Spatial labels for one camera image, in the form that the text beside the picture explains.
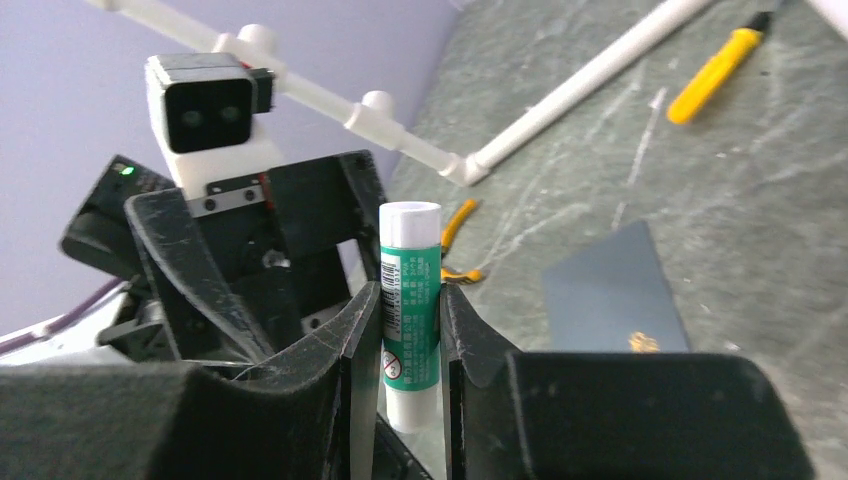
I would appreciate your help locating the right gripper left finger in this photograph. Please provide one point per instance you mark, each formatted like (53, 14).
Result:
(306, 413)

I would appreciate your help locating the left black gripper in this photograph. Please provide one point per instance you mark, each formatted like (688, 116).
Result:
(249, 266)

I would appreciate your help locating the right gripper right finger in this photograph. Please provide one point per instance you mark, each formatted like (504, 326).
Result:
(513, 414)

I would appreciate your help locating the grey-blue envelope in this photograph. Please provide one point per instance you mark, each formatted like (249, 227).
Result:
(614, 297)

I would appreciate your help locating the green white glue stick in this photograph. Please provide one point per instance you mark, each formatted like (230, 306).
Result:
(410, 261)

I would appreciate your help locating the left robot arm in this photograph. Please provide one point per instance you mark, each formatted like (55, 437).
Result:
(100, 236)

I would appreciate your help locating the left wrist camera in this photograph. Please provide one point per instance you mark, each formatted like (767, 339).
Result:
(202, 109)

